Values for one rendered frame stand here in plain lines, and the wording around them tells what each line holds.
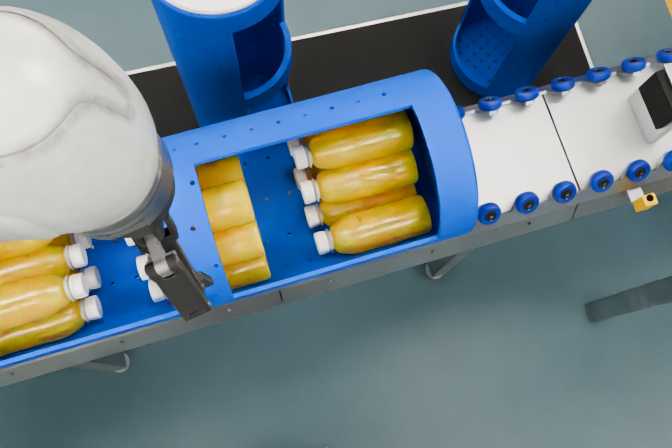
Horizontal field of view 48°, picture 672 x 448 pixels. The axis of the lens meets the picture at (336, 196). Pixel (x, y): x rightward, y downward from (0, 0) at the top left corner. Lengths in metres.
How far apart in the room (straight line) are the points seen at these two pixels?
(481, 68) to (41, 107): 2.11
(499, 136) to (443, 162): 0.37
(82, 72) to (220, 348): 1.97
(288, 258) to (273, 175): 0.16
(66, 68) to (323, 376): 1.98
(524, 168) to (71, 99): 1.20
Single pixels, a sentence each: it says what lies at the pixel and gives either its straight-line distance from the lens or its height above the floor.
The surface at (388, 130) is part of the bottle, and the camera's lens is 1.22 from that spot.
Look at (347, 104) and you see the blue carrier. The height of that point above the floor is 1.21.
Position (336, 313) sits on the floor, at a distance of 2.30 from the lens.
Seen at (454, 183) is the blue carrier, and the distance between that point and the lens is 1.15.
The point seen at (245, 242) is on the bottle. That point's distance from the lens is 1.18.
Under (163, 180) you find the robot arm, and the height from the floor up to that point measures 1.81.
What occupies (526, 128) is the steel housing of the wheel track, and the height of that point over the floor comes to 0.93.
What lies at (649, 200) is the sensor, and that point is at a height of 0.95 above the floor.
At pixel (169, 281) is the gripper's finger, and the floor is 1.69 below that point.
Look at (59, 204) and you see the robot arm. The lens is 0.39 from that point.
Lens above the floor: 2.29
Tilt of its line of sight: 75 degrees down
